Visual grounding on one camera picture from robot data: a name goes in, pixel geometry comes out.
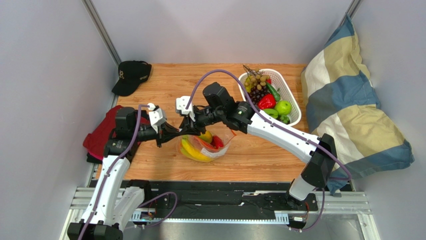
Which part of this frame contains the yellow banana bunch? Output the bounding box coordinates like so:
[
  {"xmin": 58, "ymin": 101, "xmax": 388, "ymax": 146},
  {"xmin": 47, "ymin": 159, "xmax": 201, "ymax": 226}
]
[{"xmin": 179, "ymin": 136, "xmax": 214, "ymax": 163}]

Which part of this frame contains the clear orange zip top bag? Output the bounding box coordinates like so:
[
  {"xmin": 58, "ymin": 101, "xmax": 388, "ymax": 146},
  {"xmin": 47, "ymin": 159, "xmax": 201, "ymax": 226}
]
[{"xmin": 176, "ymin": 130, "xmax": 236, "ymax": 163}]

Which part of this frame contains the long red chili pepper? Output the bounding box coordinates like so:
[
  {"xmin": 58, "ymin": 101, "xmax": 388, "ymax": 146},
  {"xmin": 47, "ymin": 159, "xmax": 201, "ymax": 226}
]
[{"xmin": 210, "ymin": 135, "xmax": 224, "ymax": 150}]

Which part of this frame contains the watermelon slice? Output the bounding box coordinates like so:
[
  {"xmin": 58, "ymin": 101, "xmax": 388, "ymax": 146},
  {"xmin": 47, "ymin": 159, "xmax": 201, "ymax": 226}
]
[{"xmin": 192, "ymin": 136, "xmax": 217, "ymax": 152}]

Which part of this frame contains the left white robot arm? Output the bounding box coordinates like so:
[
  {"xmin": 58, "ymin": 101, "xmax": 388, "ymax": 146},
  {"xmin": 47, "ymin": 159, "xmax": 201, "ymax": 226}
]
[{"xmin": 66, "ymin": 103, "xmax": 180, "ymax": 240}]

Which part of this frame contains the pink folded cloth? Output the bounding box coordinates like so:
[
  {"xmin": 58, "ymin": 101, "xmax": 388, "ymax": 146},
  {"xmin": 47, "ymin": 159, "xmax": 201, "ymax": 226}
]
[{"xmin": 87, "ymin": 151, "xmax": 103, "ymax": 162}]

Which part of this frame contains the dark red folded cloth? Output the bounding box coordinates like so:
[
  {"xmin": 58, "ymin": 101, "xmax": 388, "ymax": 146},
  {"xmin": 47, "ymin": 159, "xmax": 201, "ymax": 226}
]
[{"xmin": 83, "ymin": 105, "xmax": 149, "ymax": 158}]

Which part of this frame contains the dark purple grape bunch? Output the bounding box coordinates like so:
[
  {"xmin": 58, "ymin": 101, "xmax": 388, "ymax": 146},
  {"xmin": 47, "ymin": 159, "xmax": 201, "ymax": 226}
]
[{"xmin": 248, "ymin": 86, "xmax": 270, "ymax": 105}]

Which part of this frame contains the black baseball cap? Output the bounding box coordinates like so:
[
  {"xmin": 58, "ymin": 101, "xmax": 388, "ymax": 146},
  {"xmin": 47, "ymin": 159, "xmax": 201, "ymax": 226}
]
[{"xmin": 111, "ymin": 60, "xmax": 152, "ymax": 97}]

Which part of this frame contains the black folded cloth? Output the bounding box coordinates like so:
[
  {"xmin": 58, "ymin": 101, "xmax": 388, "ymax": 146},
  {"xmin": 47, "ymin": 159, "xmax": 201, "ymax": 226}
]
[{"xmin": 86, "ymin": 153, "xmax": 103, "ymax": 165}]

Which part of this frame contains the brown longan bunch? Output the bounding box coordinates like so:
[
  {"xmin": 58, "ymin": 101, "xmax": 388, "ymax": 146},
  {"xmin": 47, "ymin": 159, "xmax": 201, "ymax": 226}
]
[{"xmin": 243, "ymin": 65, "xmax": 272, "ymax": 93}]

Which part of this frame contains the red bell pepper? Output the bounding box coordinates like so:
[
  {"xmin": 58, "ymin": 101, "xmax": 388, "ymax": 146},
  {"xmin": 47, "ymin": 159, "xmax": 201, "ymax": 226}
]
[{"xmin": 257, "ymin": 93, "xmax": 276, "ymax": 110}]

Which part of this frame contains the green cucumber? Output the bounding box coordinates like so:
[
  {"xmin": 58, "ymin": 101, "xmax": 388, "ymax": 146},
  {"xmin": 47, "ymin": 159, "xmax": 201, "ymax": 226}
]
[{"xmin": 266, "ymin": 82, "xmax": 281, "ymax": 102}]

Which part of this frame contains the dark purple mangosteen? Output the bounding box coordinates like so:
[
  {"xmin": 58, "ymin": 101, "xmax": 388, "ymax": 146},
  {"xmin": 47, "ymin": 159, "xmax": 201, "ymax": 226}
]
[{"xmin": 278, "ymin": 115, "xmax": 291, "ymax": 125}]

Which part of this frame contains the white perforated plastic basket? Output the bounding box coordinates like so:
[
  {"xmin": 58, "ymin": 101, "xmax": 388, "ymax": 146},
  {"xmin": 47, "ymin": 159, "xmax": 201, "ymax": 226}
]
[{"xmin": 238, "ymin": 68, "xmax": 302, "ymax": 126}]

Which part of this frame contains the blue yellow checked pillow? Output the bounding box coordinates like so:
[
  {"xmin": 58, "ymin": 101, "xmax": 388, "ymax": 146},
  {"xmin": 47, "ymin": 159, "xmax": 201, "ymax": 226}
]
[{"xmin": 301, "ymin": 16, "xmax": 415, "ymax": 193}]

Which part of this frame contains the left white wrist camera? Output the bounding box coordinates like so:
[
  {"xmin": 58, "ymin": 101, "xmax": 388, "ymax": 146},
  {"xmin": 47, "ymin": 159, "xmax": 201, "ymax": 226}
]
[{"xmin": 147, "ymin": 103, "xmax": 167, "ymax": 133}]

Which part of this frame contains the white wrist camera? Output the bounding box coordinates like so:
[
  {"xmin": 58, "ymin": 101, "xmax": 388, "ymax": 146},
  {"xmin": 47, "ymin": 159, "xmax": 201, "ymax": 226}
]
[
  {"xmin": 147, "ymin": 103, "xmax": 167, "ymax": 133},
  {"xmin": 175, "ymin": 96, "xmax": 195, "ymax": 122}
]

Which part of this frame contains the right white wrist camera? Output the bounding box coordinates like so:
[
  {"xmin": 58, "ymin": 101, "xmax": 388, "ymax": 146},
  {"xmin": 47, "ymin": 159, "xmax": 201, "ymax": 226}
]
[{"xmin": 175, "ymin": 96, "xmax": 195, "ymax": 122}]

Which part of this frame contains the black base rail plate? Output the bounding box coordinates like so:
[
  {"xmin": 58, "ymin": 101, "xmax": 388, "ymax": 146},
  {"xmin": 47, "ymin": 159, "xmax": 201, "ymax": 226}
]
[{"xmin": 89, "ymin": 179, "xmax": 354, "ymax": 221}]

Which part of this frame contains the silver aluminium frame rail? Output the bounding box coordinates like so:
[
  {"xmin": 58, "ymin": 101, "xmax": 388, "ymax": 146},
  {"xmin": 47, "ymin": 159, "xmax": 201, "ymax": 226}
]
[{"xmin": 81, "ymin": 0, "xmax": 122, "ymax": 66}]

